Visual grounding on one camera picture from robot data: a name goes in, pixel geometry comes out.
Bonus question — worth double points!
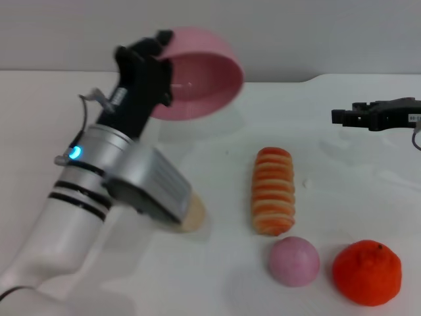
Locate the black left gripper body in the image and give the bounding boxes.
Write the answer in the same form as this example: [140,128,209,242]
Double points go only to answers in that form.
[97,37,167,140]

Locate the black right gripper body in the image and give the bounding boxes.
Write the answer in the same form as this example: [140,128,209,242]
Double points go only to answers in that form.
[351,96,421,132]

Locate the pink plastic bowl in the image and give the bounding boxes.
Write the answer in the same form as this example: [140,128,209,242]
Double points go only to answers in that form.
[151,27,245,122]

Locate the beige egg yolk pastry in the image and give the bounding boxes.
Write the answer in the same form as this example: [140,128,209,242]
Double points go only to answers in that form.
[180,193,207,233]

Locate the orange striped bread roll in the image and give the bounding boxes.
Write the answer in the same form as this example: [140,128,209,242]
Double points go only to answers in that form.
[251,146,296,237]

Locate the pink round bun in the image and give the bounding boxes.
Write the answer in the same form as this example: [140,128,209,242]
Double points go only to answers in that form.
[268,236,321,288]

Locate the orange tangerine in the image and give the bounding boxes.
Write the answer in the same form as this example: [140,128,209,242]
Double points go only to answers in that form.
[332,239,403,307]

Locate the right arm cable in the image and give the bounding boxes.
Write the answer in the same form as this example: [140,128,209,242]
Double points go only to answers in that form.
[410,120,421,149]

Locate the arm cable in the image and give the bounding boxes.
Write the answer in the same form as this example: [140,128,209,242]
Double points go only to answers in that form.
[410,120,421,149]
[54,87,116,165]

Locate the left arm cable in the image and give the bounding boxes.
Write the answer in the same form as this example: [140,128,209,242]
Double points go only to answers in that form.
[54,87,116,165]

